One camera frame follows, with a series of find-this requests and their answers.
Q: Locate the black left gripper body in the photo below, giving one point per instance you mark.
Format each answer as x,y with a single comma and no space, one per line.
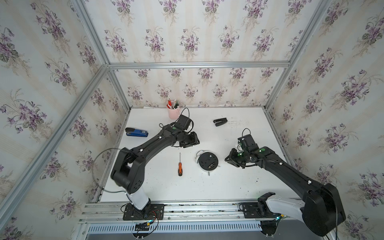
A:
189,140

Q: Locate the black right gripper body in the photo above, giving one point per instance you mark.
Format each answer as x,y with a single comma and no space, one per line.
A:
237,159

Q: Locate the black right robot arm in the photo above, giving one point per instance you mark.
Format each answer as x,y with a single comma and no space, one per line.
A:
320,207

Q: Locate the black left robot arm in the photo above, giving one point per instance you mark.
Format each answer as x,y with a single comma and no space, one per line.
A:
128,171

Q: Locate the pink pen holder cup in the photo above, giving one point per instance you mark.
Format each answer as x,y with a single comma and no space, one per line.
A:
174,113

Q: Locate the black stapler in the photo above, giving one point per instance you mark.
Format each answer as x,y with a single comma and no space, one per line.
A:
220,122

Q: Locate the pens in pink cup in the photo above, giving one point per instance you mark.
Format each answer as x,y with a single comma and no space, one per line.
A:
172,104

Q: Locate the blue stapler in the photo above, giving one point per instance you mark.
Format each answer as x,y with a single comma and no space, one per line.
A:
133,132

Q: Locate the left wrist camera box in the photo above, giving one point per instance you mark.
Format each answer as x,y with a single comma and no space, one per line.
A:
183,123

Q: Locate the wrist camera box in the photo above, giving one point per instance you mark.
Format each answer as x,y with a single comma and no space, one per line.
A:
247,143
183,123

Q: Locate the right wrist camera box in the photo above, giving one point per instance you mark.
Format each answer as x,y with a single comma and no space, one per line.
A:
247,143

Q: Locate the orange handled screwdriver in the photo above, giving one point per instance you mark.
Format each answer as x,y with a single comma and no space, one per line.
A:
180,168

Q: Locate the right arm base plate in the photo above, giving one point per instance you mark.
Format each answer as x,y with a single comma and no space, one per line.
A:
255,210

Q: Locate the aluminium front rail frame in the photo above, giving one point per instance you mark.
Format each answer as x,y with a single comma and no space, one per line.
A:
179,217

